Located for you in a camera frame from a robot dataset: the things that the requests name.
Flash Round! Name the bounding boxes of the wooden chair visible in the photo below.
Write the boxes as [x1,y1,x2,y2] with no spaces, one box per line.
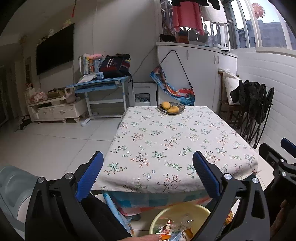
[218,70,241,124]

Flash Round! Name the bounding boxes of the white pillow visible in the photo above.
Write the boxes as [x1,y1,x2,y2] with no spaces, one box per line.
[219,68,240,105]

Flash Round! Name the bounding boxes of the yellow plastic trash basin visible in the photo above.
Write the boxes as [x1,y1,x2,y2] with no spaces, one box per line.
[149,203,210,235]

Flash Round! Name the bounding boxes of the white tv cabinet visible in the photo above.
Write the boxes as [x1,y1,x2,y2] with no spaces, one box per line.
[27,96,87,123]

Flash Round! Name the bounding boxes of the row of books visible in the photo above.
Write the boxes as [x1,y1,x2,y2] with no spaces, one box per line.
[78,54,104,75]

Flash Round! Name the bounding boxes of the black folding chairs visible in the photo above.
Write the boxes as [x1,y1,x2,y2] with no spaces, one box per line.
[230,80,275,149]

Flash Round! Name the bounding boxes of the pink kettlebell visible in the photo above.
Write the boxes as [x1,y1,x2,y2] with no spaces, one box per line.
[64,87,76,103]

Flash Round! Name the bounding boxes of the red hanging garment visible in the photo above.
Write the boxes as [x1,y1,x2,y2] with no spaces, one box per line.
[173,1,204,35]

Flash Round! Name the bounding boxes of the dark striped backpack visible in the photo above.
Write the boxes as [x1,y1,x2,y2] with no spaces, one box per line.
[99,54,131,78]

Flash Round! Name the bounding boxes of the floral white tablecloth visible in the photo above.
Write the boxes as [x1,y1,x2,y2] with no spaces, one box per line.
[93,106,258,193]

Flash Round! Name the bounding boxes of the yellow mango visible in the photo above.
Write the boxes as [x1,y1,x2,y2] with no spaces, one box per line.
[161,101,171,110]
[167,106,179,113]

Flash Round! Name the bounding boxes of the person's left hand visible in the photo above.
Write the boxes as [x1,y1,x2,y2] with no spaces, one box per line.
[119,235,159,241]

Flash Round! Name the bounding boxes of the colourful hanging tote bag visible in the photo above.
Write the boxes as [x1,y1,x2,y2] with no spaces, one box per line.
[149,50,195,106]

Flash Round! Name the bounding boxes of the white storage cabinet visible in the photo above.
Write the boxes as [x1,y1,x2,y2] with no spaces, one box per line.
[157,42,237,113]

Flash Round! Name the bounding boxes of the blue children's study desk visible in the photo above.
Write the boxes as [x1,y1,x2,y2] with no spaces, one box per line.
[65,76,133,127]

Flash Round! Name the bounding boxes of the dark fruit plate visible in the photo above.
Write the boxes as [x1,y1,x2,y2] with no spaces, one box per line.
[157,101,185,115]

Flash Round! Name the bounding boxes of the red snack wrapper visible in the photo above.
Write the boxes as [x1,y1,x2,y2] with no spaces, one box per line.
[155,219,194,241]

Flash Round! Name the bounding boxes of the black wall television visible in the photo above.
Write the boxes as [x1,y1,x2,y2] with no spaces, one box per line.
[36,24,75,75]

